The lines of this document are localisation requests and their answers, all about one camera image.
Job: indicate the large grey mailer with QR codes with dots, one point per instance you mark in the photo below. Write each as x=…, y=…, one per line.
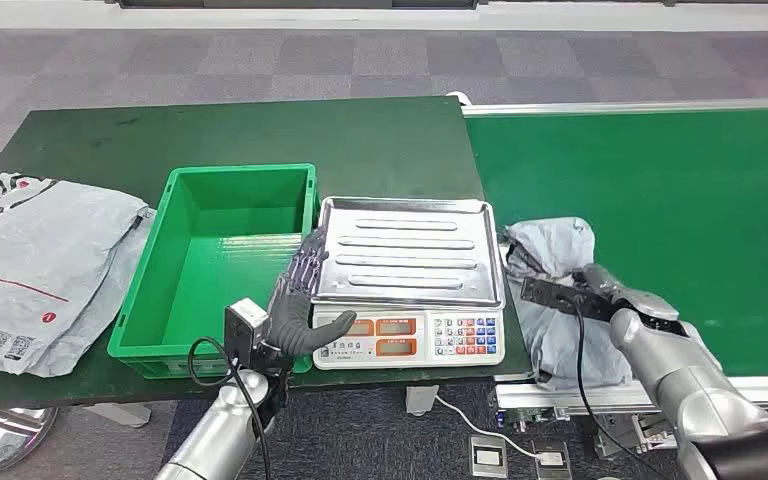
x=26, y=265

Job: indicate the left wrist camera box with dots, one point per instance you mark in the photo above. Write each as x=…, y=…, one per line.
x=243, y=328

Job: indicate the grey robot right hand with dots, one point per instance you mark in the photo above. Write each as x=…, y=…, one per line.
x=652, y=305

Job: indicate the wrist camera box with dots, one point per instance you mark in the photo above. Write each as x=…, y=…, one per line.
x=556, y=295
x=243, y=328

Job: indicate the green conveyor belt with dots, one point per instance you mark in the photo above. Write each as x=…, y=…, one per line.
x=656, y=179

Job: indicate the large grey mailer with black print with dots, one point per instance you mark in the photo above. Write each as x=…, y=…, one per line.
x=102, y=311

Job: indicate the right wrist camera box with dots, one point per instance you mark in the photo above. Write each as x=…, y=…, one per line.
x=556, y=295

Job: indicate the silver floor socket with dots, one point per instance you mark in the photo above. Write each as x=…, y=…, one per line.
x=551, y=460
x=488, y=457

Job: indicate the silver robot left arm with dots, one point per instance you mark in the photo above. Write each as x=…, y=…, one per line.
x=225, y=430

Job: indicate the white electronic scale body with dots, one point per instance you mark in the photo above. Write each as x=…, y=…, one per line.
x=397, y=334

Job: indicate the grey parcel bag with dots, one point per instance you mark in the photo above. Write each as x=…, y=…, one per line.
x=550, y=252

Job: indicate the steel scale tray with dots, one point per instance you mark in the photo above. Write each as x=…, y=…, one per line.
x=410, y=252

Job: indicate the white table leg block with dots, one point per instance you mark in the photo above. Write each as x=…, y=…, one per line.
x=421, y=399

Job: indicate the green plastic crate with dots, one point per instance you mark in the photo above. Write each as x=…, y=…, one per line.
x=218, y=265

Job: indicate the round chrome base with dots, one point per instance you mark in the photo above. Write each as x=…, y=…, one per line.
x=0, y=440

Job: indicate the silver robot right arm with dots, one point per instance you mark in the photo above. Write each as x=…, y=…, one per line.
x=695, y=391

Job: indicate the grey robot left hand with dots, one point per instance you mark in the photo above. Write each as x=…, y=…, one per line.
x=291, y=318

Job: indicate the white table foot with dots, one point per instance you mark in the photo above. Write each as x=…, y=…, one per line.
x=119, y=414

